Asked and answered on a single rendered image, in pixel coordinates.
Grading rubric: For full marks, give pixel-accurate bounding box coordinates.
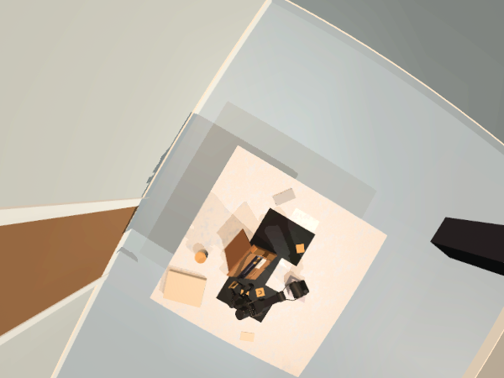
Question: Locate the white paper ticket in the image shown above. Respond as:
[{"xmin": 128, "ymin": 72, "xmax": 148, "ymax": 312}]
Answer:
[{"xmin": 255, "ymin": 259, "xmax": 266, "ymax": 268}]

